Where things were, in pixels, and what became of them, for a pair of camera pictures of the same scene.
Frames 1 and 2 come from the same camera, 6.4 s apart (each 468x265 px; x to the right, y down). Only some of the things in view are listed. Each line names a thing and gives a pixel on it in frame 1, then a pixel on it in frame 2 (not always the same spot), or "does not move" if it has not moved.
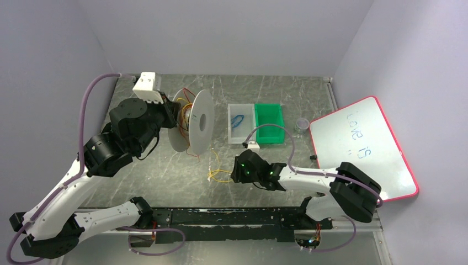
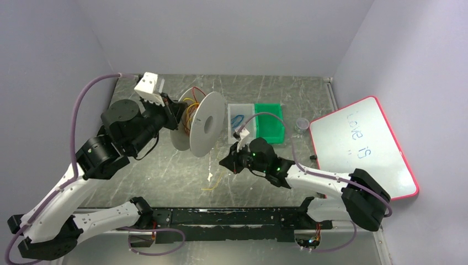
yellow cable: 211,175 to 214,186
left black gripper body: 172,111 does not move
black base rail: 171,224 does not move
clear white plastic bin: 241,122 does not move
